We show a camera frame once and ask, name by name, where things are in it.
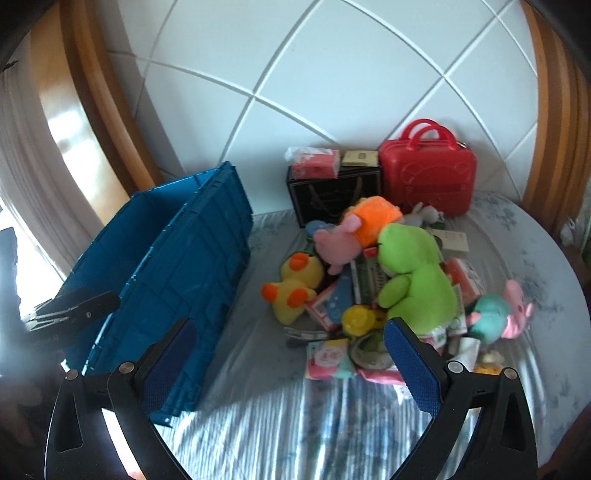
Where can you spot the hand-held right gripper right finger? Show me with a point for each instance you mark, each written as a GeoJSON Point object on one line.
{"type": "Point", "coordinates": [411, 364]}

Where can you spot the black gift bag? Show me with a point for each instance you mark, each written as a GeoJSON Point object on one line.
{"type": "Point", "coordinates": [323, 194]}

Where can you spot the clear tape roll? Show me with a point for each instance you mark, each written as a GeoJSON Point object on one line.
{"type": "Point", "coordinates": [358, 355]}

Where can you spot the yellow toy cup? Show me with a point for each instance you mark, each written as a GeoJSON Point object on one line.
{"type": "Point", "coordinates": [358, 318]}

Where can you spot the blue plastic crate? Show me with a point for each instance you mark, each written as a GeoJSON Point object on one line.
{"type": "Point", "coordinates": [198, 258]}

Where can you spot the pink tissue packet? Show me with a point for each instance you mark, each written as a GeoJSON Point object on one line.
{"type": "Point", "coordinates": [330, 360]}

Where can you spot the yellow duck plush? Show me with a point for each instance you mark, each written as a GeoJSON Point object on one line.
{"type": "Point", "coordinates": [300, 286]}

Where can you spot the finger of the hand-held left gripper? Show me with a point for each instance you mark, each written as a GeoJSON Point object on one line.
{"type": "Point", "coordinates": [69, 307]}

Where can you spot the beige flat box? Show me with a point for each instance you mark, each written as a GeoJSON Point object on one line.
{"type": "Point", "coordinates": [360, 158]}

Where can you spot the green striped box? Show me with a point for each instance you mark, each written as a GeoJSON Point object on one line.
{"type": "Point", "coordinates": [364, 281]}

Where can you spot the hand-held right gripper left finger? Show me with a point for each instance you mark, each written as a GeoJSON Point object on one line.
{"type": "Point", "coordinates": [171, 364]}

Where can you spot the white padded headboard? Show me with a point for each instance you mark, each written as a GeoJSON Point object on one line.
{"type": "Point", "coordinates": [323, 69]}

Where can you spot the grey bunny plush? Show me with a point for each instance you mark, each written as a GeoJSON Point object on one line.
{"type": "Point", "coordinates": [427, 214]}

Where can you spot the red toy suitcase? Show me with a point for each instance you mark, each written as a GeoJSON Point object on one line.
{"type": "Point", "coordinates": [425, 180]}

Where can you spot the pink pig plush teal dress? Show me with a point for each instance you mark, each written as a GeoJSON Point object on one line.
{"type": "Point", "coordinates": [489, 314]}

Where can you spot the white curtain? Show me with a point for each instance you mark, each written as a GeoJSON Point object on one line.
{"type": "Point", "coordinates": [18, 147]}

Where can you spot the green frog plush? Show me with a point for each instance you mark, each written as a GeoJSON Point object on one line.
{"type": "Point", "coordinates": [415, 281]}

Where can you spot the wooden bed frame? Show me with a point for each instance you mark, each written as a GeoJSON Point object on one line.
{"type": "Point", "coordinates": [87, 69]}

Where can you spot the pink pig plush orange dress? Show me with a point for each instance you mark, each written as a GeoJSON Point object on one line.
{"type": "Point", "coordinates": [369, 219]}

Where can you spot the white small box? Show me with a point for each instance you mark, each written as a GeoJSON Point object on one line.
{"type": "Point", "coordinates": [455, 242]}

